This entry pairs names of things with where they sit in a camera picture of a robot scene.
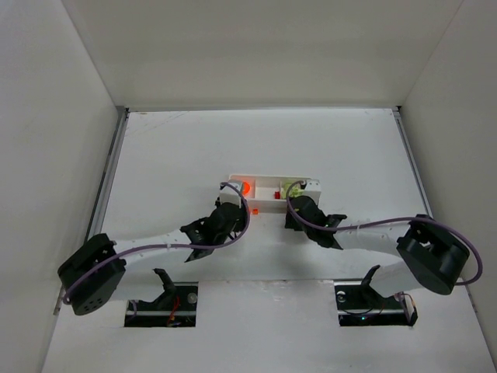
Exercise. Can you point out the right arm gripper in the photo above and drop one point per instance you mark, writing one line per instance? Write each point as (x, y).
(297, 206)

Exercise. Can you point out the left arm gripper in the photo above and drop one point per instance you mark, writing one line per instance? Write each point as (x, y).
(236, 211)

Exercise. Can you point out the green curved 2x2 brick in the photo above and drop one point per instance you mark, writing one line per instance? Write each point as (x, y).
(291, 190)

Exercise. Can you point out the orange dome lego assembly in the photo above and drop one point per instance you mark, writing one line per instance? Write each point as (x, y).
(246, 188)

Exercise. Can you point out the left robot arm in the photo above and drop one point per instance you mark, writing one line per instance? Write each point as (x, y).
(144, 255)

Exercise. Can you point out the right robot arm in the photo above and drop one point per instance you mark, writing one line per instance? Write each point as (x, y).
(390, 279)

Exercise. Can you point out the white three-compartment container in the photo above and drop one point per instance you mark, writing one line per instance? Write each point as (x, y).
(263, 189)

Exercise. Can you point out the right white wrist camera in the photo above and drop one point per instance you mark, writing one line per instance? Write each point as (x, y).
(312, 189)

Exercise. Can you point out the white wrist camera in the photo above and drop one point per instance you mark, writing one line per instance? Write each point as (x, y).
(312, 189)
(230, 192)

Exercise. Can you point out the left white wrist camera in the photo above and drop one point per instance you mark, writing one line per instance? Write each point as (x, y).
(230, 192)

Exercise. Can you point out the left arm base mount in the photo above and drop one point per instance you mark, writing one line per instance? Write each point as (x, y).
(174, 307)

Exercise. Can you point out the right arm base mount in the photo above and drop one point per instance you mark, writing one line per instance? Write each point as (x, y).
(359, 305)

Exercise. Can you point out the right aluminium rail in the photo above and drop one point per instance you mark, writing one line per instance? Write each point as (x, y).
(419, 182)

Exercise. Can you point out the aluminium rail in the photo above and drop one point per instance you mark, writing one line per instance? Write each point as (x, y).
(419, 182)
(103, 186)

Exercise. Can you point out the left aluminium rail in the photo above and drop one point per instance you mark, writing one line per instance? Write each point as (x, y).
(103, 186)

